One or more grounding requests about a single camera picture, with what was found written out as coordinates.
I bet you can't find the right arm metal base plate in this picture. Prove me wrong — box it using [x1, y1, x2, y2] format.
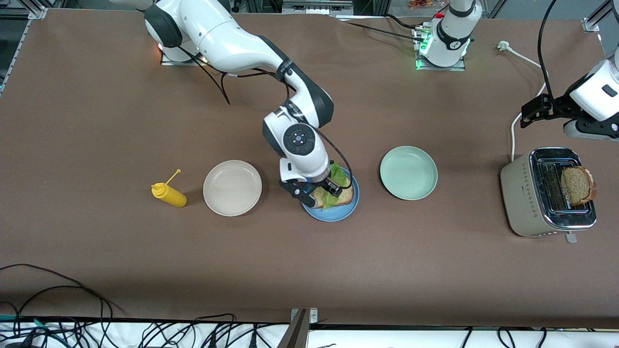
[161, 48, 209, 66]

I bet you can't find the beige and chrome toaster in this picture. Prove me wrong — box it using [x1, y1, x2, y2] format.
[500, 147, 598, 244]

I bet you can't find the black base power cable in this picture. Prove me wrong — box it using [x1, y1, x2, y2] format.
[334, 14, 426, 43]

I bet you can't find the grey metal bar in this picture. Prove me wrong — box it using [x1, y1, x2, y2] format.
[277, 309, 310, 348]

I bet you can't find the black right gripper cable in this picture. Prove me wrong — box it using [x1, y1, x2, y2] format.
[313, 125, 354, 190]

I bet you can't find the teal cable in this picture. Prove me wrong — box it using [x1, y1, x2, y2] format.
[0, 314, 66, 346]

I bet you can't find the white toaster power cord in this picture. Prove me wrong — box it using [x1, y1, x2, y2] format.
[497, 41, 549, 163]

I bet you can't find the pale green round plate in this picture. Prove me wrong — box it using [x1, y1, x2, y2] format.
[380, 145, 439, 201]

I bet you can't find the perforated aluminium frame profile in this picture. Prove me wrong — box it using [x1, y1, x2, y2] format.
[0, 0, 49, 92]

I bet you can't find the long black table cable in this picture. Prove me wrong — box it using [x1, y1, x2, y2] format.
[0, 263, 125, 315]

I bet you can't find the green lettuce leaf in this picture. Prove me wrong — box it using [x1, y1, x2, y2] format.
[322, 163, 352, 211]

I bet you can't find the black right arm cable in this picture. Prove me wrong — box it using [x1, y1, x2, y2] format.
[179, 46, 295, 106]

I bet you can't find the grey metal box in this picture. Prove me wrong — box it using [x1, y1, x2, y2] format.
[282, 0, 354, 15]

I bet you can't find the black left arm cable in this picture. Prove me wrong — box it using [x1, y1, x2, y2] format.
[538, 0, 559, 102]

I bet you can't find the brown bread slice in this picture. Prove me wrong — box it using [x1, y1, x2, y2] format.
[309, 186, 354, 208]
[561, 166, 597, 205]

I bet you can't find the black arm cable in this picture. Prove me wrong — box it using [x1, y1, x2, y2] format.
[179, 46, 295, 106]
[538, 0, 559, 102]

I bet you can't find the arched black cable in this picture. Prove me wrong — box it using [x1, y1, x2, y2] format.
[15, 285, 114, 334]

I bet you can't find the yellow mustard squeeze bottle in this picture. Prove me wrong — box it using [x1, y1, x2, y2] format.
[151, 169, 188, 208]

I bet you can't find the beige round plate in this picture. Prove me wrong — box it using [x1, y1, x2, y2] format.
[203, 160, 263, 217]

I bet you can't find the blue round plate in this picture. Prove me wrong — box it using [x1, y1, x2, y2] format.
[301, 167, 359, 222]

